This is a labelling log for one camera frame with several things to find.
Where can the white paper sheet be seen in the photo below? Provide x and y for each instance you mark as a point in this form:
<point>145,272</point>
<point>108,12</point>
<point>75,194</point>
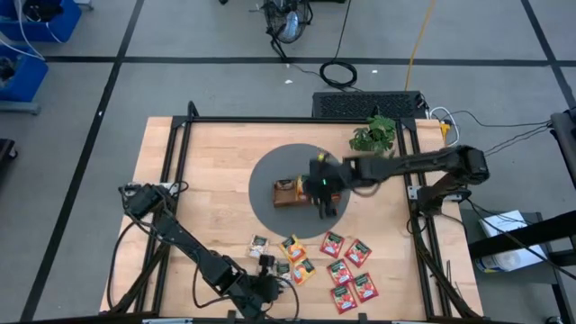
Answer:
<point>508,261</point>

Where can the black furniture piece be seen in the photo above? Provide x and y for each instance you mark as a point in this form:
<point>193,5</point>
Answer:
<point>567,139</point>

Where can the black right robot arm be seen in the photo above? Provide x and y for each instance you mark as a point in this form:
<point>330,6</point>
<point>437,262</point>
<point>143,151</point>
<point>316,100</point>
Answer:
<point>405,164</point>

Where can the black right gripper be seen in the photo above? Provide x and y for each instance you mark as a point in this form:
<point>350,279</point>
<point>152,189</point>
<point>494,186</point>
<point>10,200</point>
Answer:
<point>328,184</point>

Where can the yellow power plug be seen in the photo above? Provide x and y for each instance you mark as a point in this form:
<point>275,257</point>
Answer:
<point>444,129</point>

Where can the black computer case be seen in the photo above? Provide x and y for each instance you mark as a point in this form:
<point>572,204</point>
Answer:
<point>360,105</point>

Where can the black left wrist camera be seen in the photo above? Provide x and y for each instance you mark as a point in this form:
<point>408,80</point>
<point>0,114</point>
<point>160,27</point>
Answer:
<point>266,261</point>

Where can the orange mango tea bag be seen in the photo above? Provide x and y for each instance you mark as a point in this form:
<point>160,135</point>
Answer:
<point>304,271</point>
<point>292,249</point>
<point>301,186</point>

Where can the wooden compartment box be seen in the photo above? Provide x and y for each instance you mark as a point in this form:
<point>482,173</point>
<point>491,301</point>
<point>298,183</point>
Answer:
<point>283,200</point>

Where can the black cart bar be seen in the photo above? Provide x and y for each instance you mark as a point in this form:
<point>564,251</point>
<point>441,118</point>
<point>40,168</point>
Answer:
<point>531,235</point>

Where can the potted green plant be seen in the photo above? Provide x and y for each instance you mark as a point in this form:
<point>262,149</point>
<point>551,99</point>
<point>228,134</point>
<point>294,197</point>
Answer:
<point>373,135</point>

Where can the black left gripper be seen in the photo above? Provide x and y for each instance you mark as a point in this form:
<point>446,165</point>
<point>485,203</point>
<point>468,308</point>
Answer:
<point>270,289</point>

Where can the white booklet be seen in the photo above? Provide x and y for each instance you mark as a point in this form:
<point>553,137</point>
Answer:
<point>499,222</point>

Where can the round grey woven placemat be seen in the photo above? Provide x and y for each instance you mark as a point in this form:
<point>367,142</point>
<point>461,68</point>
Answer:
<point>270,216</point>

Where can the blue plastic bin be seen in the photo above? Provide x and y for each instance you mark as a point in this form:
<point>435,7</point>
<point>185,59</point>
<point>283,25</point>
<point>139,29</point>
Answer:
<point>63,27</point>
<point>31,81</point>

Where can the red strawberry tea bag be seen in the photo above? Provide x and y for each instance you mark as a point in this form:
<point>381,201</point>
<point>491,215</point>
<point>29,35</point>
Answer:
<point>357,253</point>
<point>339,272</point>
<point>344,299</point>
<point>365,288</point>
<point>332,244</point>

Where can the silver aluminium bracket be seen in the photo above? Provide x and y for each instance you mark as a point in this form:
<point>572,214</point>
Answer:
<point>166,321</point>

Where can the black floor fan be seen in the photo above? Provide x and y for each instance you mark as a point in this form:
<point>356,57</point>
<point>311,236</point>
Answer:
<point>288,22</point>

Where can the black aluminium table frame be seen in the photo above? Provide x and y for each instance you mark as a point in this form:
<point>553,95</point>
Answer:
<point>292,119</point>

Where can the grey side cart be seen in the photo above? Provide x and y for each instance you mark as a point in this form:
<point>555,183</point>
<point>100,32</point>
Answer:
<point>517,278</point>

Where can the black floor object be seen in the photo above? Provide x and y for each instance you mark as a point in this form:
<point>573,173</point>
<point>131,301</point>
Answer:
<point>5,150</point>

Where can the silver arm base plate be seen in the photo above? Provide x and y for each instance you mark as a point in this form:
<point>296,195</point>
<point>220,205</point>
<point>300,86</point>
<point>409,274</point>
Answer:
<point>411,192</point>

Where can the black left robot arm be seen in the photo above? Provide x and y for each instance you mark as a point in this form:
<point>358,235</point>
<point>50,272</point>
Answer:
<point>202,258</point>

